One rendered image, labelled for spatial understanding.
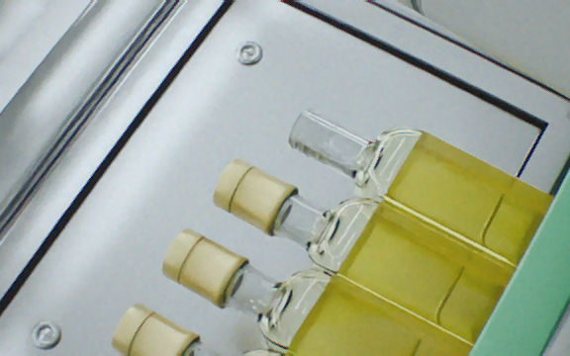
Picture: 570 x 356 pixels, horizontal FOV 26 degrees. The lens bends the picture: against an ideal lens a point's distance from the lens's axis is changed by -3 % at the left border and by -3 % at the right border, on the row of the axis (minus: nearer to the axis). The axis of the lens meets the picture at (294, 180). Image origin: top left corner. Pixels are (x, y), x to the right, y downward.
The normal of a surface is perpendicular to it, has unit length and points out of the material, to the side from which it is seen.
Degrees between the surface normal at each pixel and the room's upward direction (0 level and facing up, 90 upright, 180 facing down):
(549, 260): 90
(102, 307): 90
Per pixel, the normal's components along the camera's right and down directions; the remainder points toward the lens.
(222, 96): 0.01, -0.47
